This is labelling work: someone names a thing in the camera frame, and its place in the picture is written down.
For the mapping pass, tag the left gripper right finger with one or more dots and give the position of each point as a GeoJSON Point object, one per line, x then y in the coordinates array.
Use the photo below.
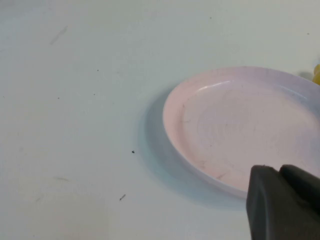
{"type": "Point", "coordinates": [305, 205]}

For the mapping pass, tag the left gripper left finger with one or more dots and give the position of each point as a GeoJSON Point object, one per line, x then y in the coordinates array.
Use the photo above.
{"type": "Point", "coordinates": [265, 205]}

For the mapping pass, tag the yellow banana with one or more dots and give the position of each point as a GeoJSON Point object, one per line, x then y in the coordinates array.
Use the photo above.
{"type": "Point", "coordinates": [317, 75]}

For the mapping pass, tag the pink round plate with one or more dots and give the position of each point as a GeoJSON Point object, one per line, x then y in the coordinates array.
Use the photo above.
{"type": "Point", "coordinates": [237, 125]}

